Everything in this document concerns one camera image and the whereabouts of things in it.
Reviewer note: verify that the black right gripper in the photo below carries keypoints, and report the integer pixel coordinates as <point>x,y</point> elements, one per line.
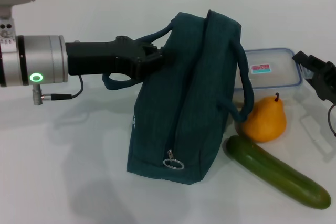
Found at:
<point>328,79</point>

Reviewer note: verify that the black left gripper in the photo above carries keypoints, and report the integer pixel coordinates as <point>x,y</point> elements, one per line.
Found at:
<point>99,57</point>

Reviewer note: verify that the clear plastic food container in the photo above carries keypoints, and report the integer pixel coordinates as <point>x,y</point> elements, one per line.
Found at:
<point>273,79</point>

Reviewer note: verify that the dark teal insulated bag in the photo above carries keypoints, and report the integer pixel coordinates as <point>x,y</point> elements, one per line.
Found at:
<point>183,98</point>

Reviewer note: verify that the orange pear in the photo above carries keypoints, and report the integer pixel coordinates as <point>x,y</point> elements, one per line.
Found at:
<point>267,121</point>

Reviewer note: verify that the green cucumber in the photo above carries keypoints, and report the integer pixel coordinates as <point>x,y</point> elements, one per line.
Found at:
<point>278,174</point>

